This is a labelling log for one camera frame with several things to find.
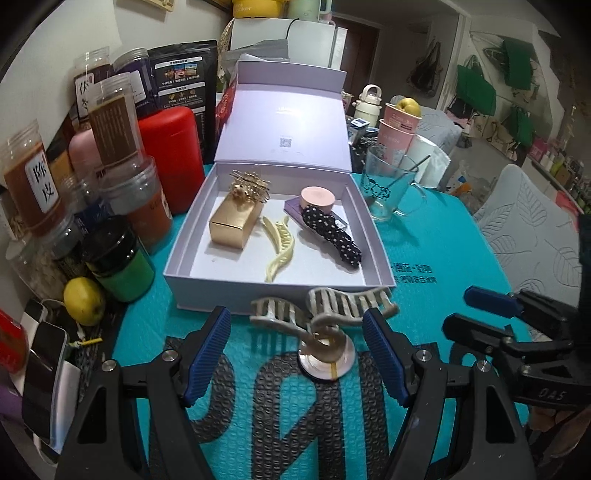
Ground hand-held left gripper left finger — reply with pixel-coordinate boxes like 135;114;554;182
55;305;232;480

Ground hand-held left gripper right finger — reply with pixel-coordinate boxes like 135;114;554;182
362;307;537;480

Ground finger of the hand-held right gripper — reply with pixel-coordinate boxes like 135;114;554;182
442;312;533;385
464;285;579;326

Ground pearl grey hair claw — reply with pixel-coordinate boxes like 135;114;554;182
249;285;402;366

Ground lavender gift box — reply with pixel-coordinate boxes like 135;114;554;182
163;58;397;317

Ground cream hair clip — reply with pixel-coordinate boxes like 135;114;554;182
262;215;297;284

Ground black polka dot hair clip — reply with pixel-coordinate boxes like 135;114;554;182
300;205;363;271

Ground gold wire hair clip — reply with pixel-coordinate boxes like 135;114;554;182
228;168;273;204

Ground pink round compact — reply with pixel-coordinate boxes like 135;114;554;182
298;185;337;216

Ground pink round disc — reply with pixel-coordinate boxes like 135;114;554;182
296;343;358;383

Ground grey leaf-stitched chair cushion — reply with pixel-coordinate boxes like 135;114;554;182
473;163;583;297

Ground green jar with black lid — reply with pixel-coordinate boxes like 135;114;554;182
80;216;156;304

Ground gold rectangular box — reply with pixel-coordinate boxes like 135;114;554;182
209;193;264;251

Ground yellow lemon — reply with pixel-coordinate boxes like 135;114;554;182
63;276;106;326

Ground shelf of small bottles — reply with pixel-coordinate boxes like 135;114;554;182
526;143;591;214

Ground glass mug with cartoon print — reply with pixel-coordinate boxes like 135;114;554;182
359;143;428;223

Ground white paper roll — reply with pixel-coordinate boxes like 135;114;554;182
406;135;451;189

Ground metal stirring spoon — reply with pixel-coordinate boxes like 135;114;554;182
387;154;433;191

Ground wide clear jar brown contents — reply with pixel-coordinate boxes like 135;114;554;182
99;156;174;255

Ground black smartphone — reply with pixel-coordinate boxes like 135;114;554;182
20;320;70;445

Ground small purple box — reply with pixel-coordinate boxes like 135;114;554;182
283;197;350;232

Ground green tote bag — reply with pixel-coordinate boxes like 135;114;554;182
457;55;498;116
501;36;534;91
510;106;537;149

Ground grey quilted chair cushion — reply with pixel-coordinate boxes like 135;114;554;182
417;108;463;151

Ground pink paper cup with panda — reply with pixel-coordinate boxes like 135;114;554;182
377;119;417;158

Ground black dotted cloth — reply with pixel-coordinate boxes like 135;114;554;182
348;131;380;174

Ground red jar with black cap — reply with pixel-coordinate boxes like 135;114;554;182
0;309;29;376

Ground red canister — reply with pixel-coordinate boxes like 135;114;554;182
137;106;206;216

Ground small clear jar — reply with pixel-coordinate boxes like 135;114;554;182
59;172;100;223

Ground white water bottle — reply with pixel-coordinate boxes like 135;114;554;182
353;83;383;123

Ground pink bottle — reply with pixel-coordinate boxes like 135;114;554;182
68;128;105;179

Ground dark hanging bag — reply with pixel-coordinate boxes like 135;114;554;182
408;41;440;98

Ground tall jar with brown label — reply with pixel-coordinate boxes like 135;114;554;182
87;72;147;172

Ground jar with white character label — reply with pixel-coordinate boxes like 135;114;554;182
0;120;68;232

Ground red printed packet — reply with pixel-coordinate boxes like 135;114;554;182
215;80;239;123

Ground black stand-up pouch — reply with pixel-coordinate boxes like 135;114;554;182
147;40;218;114

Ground clear jar with purple label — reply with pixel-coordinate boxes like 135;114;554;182
113;47;156;119

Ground clear jar with character label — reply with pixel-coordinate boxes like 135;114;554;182
73;51;114;133

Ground grey plastic bag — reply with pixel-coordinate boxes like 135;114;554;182
239;39;290;61

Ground white refrigerator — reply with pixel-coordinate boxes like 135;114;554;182
229;18;350;71

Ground pale green kettle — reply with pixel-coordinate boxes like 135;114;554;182
286;0;334;22

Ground yellow cooking pot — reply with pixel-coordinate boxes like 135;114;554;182
230;0;285;20

